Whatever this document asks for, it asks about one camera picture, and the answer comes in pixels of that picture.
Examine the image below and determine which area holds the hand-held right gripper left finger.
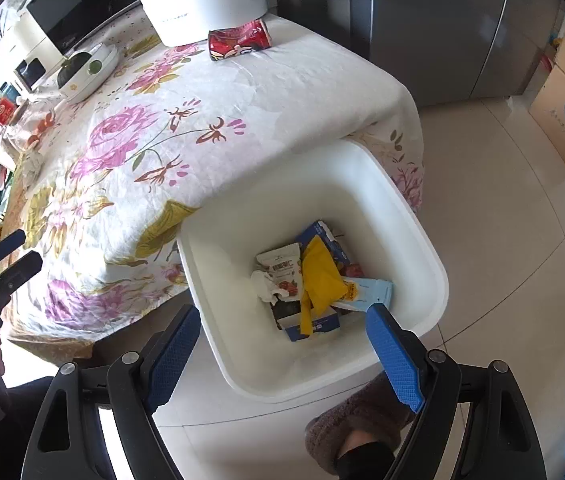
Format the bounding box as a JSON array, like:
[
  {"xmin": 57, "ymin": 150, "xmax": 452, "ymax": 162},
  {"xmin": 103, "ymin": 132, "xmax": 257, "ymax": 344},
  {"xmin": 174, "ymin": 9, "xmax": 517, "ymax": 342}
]
[{"xmin": 20, "ymin": 304, "xmax": 202, "ymax": 480}]

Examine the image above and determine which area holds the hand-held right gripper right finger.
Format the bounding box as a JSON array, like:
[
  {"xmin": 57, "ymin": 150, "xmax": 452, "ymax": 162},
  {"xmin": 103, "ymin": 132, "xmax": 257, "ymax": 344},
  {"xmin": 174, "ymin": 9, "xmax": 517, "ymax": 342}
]
[{"xmin": 365, "ymin": 303, "xmax": 548, "ymax": 480}]

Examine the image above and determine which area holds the light blue milk carton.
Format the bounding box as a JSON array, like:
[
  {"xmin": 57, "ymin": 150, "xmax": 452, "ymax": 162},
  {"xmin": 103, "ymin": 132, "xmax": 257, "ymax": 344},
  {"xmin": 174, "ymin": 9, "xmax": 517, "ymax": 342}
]
[{"xmin": 332, "ymin": 277, "xmax": 394, "ymax": 313}]

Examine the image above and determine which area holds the blue cardboard box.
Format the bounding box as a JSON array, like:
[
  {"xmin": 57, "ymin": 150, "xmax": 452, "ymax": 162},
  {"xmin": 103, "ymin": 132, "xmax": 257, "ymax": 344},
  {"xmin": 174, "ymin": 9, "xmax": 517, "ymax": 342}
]
[
  {"xmin": 296, "ymin": 220, "xmax": 353, "ymax": 273},
  {"xmin": 272, "ymin": 300, "xmax": 341, "ymax": 342}
]

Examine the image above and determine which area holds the yellow snack wrapper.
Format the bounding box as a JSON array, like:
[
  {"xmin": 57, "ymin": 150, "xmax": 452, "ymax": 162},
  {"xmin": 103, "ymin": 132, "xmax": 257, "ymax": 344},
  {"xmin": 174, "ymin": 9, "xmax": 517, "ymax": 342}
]
[{"xmin": 298, "ymin": 235, "xmax": 348, "ymax": 336}]

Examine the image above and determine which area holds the white tissue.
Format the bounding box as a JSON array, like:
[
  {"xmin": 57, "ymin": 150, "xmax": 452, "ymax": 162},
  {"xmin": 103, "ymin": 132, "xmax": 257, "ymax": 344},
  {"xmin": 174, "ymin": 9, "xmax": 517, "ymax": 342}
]
[{"xmin": 251, "ymin": 270, "xmax": 283, "ymax": 303}]

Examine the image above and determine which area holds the white snack packet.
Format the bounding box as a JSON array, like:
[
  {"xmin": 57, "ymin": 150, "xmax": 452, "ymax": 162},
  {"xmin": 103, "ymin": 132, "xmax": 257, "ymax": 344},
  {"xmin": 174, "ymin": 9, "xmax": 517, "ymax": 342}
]
[{"xmin": 255, "ymin": 242, "xmax": 305, "ymax": 301}]

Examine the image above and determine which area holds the white waste bin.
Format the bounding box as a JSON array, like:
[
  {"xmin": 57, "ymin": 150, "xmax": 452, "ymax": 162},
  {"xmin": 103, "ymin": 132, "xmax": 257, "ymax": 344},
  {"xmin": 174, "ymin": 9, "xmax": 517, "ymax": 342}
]
[{"xmin": 176, "ymin": 137, "xmax": 450, "ymax": 405}]

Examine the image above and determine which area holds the brown fuzzy slipper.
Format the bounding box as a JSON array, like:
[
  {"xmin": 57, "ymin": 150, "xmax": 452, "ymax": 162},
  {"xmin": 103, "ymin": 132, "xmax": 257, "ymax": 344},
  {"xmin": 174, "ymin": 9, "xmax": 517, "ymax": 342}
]
[{"xmin": 305, "ymin": 375, "xmax": 415, "ymax": 476}]

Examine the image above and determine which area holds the person's leg black sock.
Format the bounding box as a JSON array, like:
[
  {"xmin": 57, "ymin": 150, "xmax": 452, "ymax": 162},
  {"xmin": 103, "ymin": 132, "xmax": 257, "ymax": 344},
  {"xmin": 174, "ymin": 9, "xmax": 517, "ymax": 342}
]
[{"xmin": 335, "ymin": 440, "xmax": 395, "ymax": 480}]

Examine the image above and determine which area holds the small white appliance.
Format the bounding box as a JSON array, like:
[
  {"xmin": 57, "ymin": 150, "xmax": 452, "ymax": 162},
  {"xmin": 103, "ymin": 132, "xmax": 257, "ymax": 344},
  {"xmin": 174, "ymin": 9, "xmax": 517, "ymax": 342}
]
[{"xmin": 12, "ymin": 57, "xmax": 48, "ymax": 93}]

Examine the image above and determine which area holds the white serving dish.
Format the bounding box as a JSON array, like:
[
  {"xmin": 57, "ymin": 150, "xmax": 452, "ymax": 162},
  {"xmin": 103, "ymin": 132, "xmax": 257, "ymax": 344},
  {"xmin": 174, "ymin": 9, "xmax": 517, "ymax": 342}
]
[{"xmin": 57, "ymin": 42, "xmax": 120, "ymax": 103}]

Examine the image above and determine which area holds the dark green pumpkin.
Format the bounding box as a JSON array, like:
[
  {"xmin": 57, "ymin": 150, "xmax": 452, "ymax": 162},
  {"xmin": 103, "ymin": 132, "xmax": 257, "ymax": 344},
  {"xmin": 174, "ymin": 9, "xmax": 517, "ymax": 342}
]
[{"xmin": 60, "ymin": 52, "xmax": 90, "ymax": 86}]

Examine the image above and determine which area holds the black and white microwave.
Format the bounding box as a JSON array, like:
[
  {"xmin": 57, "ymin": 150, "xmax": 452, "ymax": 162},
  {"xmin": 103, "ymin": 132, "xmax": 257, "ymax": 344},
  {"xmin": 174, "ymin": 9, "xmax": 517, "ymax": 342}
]
[{"xmin": 12, "ymin": 0, "xmax": 163, "ymax": 61}]

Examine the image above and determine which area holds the floral tablecloth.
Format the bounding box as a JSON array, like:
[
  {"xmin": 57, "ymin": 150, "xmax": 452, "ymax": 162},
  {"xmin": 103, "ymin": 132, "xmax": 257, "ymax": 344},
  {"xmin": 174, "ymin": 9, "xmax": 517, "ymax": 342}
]
[{"xmin": 7, "ymin": 10, "xmax": 425, "ymax": 366}]

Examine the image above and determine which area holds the white electric pot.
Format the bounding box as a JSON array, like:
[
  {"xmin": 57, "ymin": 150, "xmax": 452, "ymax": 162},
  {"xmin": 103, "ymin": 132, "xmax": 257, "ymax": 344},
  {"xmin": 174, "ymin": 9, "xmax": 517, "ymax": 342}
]
[{"xmin": 130, "ymin": 0, "xmax": 385, "ymax": 48}]

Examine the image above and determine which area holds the crushed red can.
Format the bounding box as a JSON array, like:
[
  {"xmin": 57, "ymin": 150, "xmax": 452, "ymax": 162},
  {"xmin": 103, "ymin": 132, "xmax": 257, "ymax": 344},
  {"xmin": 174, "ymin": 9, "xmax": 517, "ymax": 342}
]
[{"xmin": 207, "ymin": 19, "xmax": 273, "ymax": 62}]

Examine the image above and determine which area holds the stainless steel refrigerator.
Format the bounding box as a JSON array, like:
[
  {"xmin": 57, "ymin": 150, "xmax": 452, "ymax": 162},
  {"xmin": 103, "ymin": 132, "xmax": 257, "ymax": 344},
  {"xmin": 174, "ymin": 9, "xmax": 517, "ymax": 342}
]
[{"xmin": 272, "ymin": 0, "xmax": 565, "ymax": 108}]

